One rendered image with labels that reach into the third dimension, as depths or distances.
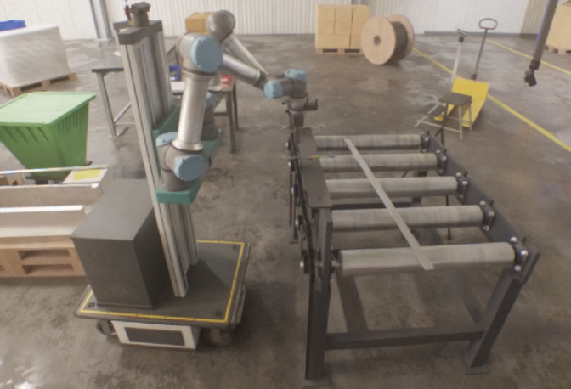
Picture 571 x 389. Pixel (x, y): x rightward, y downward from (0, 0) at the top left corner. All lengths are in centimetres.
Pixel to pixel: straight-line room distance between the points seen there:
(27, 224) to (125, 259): 133
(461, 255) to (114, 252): 166
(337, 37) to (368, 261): 797
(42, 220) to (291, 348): 200
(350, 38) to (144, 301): 809
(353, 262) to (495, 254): 65
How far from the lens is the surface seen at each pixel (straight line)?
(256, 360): 239
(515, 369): 269
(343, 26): 926
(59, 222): 312
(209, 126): 202
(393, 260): 168
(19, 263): 330
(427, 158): 253
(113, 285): 225
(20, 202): 354
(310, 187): 158
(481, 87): 665
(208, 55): 133
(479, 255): 184
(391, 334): 213
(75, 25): 1318
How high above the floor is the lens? 202
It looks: 31 degrees down
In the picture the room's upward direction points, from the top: straight up
